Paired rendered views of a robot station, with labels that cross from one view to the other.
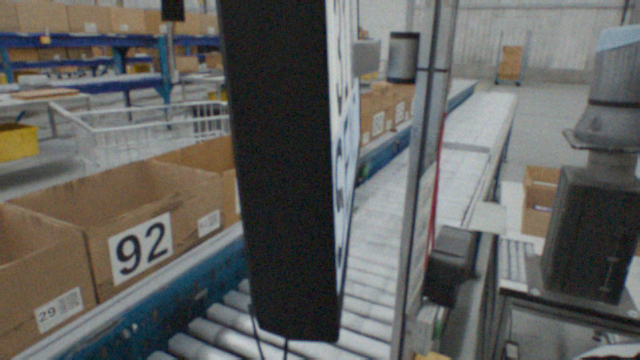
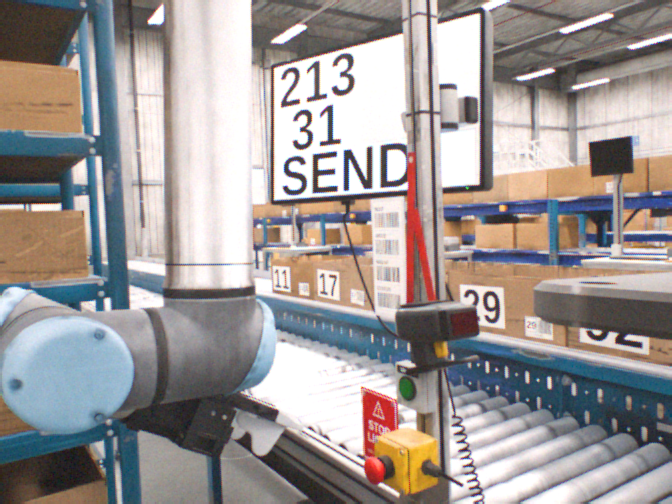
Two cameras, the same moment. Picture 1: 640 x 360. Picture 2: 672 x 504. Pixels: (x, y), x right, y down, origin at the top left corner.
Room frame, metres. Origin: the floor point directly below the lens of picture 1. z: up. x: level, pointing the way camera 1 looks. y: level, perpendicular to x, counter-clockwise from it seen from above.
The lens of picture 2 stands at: (0.92, -0.98, 1.21)
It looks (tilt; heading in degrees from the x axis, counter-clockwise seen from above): 3 degrees down; 121
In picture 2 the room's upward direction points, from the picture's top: 2 degrees counter-clockwise
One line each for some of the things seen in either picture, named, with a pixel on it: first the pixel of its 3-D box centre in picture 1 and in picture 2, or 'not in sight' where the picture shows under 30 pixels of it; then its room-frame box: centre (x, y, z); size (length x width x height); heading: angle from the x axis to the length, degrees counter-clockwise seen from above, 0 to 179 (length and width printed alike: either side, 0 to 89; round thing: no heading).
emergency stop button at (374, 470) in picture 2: not in sight; (380, 468); (0.54, -0.25, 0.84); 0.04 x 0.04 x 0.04; 64
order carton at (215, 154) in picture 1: (227, 175); not in sight; (1.29, 0.31, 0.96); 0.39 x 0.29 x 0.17; 154
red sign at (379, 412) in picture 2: not in sight; (391, 434); (0.51, -0.15, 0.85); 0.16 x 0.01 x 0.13; 154
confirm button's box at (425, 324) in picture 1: (427, 326); (414, 386); (0.57, -0.19, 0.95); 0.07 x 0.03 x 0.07; 154
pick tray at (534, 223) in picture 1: (580, 217); not in sight; (1.38, -0.96, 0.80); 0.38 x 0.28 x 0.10; 65
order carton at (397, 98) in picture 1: (380, 109); not in sight; (2.69, -0.39, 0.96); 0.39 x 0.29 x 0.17; 154
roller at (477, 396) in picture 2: not in sight; (412, 420); (0.37, 0.25, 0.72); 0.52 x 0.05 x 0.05; 64
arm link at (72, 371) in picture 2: not in sight; (73, 364); (0.47, -0.68, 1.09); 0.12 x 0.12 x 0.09; 66
